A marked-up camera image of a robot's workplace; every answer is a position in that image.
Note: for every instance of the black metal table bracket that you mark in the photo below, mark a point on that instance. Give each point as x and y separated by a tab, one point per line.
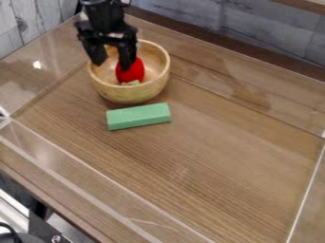
42	230

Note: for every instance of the wooden bowl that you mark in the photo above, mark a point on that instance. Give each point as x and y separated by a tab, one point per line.
138	84

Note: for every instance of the green rectangular block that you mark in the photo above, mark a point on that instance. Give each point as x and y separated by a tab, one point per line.
138	116

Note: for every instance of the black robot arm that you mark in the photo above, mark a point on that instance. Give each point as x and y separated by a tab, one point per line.
105	12

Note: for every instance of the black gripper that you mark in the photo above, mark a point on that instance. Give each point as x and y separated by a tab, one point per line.
121	35

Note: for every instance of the red strawberry toy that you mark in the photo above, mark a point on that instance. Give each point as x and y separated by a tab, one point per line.
134	74

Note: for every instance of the clear acrylic corner bracket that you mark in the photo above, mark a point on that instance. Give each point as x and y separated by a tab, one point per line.
83	16

